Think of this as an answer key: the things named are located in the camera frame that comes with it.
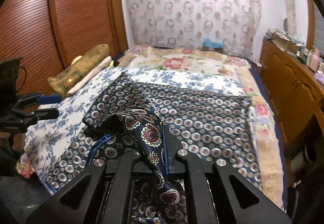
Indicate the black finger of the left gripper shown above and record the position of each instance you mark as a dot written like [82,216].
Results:
[40,114]

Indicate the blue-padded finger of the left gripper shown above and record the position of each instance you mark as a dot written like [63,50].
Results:
[36,98]

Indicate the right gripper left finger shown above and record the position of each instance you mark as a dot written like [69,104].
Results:
[116,205]

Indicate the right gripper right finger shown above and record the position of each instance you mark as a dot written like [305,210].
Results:
[184,165]

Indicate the navy circle-patterned silk garment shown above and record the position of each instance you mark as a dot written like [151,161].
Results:
[130,116]

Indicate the brown gold patterned cushion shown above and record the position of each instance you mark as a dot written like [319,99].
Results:
[72,75]

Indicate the yellow plush toy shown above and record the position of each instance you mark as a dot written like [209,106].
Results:
[75,60]

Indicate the cream rolled pillow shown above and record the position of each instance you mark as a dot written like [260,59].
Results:
[103,64]

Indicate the pink rose floral bedspread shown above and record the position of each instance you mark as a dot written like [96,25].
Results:
[201,71]

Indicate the brown louvered wardrobe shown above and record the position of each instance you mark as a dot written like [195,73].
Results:
[48,34]

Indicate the wooden dresser cabinet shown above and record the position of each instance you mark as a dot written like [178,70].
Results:
[294,93]

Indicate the blue toy on headboard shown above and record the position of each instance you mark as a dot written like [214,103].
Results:
[209,45]

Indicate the clutter pile on dresser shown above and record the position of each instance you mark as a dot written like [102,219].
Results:
[284,41]

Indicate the pink bottle on dresser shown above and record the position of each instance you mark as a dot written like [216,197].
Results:
[315,60]

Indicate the grey window blind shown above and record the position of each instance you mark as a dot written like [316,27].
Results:
[318,30]

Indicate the pink ring-patterned curtain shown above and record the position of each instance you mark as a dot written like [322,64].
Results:
[191,23]

